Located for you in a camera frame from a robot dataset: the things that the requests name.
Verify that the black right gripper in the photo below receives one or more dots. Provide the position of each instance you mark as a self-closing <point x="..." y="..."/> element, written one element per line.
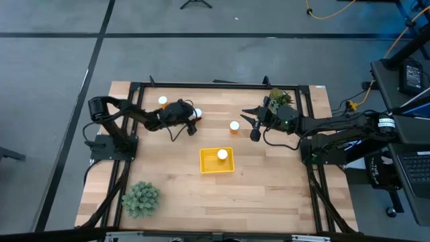
<point x="282" y="119"/>

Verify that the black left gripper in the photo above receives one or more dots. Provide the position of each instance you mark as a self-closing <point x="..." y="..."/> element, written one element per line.
<point x="174" y="112"/>

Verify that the white ball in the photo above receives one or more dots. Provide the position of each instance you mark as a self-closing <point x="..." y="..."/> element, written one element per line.
<point x="222" y="154"/>

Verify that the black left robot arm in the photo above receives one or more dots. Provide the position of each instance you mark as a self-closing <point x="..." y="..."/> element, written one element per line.
<point x="100" y="107"/>

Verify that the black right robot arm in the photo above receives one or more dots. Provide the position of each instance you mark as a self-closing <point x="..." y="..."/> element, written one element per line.
<point x="336" y="122"/>

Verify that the yellow plastic basket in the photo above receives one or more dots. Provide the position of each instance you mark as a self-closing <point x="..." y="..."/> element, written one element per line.
<point x="210" y="164"/>

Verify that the succulent plant in dark pot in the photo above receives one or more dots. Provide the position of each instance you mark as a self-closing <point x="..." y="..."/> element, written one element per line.
<point x="278" y="95"/>

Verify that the bushy green potted plant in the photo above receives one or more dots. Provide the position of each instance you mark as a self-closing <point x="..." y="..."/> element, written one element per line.
<point x="141" y="200"/>

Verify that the black tripod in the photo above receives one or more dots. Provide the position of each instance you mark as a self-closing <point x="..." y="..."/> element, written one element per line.
<point x="195" y="1"/>

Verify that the black desk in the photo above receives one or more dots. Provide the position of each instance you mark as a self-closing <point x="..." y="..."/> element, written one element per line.
<point x="386" y="84"/>

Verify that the black power brick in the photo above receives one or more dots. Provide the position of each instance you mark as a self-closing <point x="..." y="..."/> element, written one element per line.
<point x="411" y="77"/>

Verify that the black laptop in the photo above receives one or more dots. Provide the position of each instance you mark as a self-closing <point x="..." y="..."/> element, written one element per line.
<point x="413" y="168"/>

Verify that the black furniture leg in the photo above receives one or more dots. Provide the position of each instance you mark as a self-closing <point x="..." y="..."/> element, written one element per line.
<point x="11" y="154"/>

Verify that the black gantry beam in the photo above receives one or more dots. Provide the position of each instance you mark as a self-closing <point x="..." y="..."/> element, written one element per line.
<point x="50" y="235"/>

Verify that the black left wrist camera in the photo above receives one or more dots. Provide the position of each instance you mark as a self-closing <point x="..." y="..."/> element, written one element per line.
<point x="192" y="130"/>

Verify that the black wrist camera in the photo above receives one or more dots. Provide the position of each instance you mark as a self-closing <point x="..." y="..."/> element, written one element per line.
<point x="255" y="134"/>
<point x="192" y="130"/>

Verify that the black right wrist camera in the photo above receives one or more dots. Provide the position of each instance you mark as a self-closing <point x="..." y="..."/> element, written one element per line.
<point x="255" y="134"/>

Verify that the black aluminium table frame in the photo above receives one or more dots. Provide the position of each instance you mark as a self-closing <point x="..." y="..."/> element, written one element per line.
<point x="201" y="85"/>

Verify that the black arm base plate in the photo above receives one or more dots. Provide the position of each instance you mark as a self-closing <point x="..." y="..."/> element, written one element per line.
<point x="111" y="153"/>
<point x="306" y="155"/>

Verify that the silver aluminium bracket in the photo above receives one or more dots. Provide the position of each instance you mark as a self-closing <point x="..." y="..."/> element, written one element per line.
<point x="124" y="237"/>
<point x="310" y="238"/>

